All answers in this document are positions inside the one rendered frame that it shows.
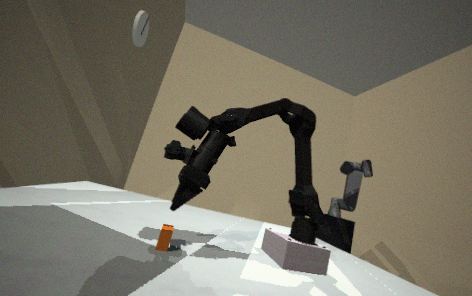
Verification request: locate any orange block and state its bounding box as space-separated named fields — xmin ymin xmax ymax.
xmin=155 ymin=224 xmax=174 ymax=252

